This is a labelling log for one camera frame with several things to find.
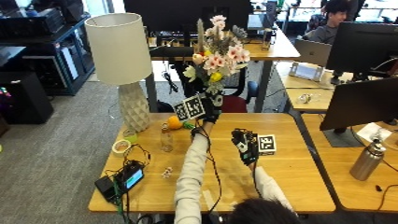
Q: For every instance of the black computer monitor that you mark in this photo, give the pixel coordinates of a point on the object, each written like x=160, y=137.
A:
x=365, y=46

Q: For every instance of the black power adapter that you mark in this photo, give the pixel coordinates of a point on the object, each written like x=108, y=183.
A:
x=106, y=187

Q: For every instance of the white paper sheet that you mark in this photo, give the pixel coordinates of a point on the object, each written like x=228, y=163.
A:
x=371, y=132

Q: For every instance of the left glove marker cube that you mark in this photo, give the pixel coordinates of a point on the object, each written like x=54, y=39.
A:
x=190, y=108

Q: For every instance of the person's left hand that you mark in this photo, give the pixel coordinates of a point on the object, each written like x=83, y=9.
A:
x=212, y=110

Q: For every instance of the grey laptop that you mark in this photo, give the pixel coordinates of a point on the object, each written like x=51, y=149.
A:
x=313, y=52

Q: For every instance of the glove marker cube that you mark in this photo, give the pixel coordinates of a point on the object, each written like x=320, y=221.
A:
x=267, y=144
x=190, y=108

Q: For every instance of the green tape roll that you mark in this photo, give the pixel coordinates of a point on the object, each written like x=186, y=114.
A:
x=130, y=136

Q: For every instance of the wooden background desk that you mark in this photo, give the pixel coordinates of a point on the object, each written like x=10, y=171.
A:
x=273, y=49

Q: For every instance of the white tape roll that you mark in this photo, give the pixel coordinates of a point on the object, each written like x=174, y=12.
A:
x=122, y=147

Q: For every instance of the red office chair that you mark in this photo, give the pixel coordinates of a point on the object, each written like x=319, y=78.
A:
x=236, y=102

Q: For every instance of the black device with screen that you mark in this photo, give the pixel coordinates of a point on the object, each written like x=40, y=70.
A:
x=132, y=178

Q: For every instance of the artificial flower bouquet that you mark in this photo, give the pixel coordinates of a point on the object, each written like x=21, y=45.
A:
x=220, y=57

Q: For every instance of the steel water bottle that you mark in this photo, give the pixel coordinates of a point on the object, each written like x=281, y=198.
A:
x=367, y=161

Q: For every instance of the right glove marker cube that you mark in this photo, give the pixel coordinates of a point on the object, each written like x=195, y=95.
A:
x=267, y=144

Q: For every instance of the black monitor with stand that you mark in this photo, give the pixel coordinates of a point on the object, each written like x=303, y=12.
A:
x=361, y=102

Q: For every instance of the person's right hand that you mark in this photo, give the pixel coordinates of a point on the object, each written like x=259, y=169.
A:
x=248, y=148

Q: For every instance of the tablet on stand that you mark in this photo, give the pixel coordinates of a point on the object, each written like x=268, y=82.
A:
x=307, y=71

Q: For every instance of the small white flower head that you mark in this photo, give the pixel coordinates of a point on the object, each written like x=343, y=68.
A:
x=167, y=172

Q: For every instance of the dark blue shelf unit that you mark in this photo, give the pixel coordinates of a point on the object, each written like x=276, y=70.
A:
x=58, y=59

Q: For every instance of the white table lamp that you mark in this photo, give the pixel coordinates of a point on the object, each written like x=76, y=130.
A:
x=120, y=49

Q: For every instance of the black cabinet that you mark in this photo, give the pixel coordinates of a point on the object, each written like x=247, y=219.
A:
x=23, y=96

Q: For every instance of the large black screen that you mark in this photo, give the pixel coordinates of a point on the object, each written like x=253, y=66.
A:
x=187, y=12

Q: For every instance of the clear glass object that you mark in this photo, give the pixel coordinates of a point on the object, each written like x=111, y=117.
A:
x=307, y=98

